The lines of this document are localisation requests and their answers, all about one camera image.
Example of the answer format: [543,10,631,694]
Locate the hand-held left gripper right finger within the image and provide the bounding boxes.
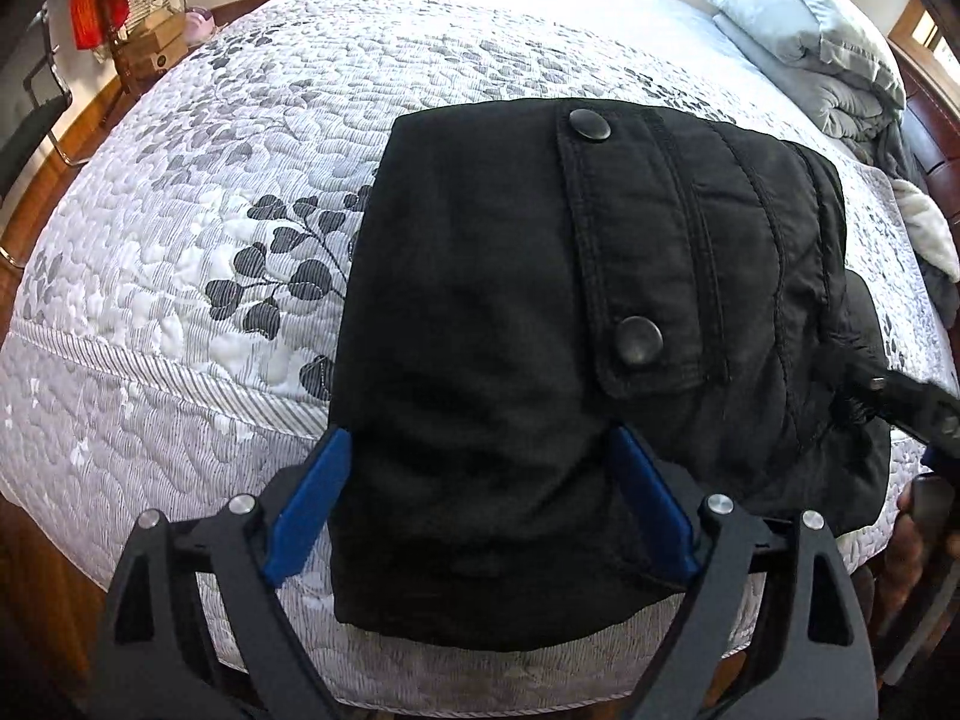
[607,424,880,720]

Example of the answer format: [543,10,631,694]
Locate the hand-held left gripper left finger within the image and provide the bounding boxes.
[88,426,353,720]

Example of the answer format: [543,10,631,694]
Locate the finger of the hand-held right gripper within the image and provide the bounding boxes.
[840,361,960,460]

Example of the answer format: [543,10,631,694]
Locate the black quilted jacket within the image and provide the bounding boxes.
[328,94,890,652]

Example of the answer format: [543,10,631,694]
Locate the person's right hand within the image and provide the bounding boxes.
[896,476,931,541]

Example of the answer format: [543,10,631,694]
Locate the white fleece blanket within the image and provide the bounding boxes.
[889,176,960,280]

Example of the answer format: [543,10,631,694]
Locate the bed with white quilted cover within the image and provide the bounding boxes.
[0,0,960,713]

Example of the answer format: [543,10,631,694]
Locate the wooden headboard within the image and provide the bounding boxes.
[889,30,960,241]

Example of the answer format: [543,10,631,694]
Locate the folded grey blue comforter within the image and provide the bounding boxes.
[712,11,910,143]

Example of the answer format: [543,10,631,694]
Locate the wooden framed window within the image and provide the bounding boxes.
[904,0,950,50]

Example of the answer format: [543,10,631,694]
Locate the light blue pillow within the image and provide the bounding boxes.
[694,0,905,95]

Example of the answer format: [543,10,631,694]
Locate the cardboard boxes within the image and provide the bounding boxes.
[120,11,187,77]

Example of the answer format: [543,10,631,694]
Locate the wooden coat rack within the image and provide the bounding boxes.
[75,0,188,95]

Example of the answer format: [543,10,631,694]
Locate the red bag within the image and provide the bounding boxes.
[69,0,130,52]

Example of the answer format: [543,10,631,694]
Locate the black metal frame chair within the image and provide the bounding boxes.
[0,7,87,267]

